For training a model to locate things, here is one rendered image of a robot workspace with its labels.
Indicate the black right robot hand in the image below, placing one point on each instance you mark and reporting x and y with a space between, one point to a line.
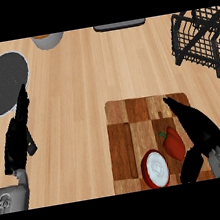
199 127

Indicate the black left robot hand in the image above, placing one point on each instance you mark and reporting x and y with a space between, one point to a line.
17 141

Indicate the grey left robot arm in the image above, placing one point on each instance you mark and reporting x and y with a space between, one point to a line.
13 194

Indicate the red bell pepper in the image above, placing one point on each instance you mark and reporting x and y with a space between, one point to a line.
173 143

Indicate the wooden cutting board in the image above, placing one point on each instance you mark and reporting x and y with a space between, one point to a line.
143 137

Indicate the dark grey round plate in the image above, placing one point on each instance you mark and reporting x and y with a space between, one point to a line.
3 84

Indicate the grey bowl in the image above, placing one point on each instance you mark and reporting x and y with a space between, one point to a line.
48 41

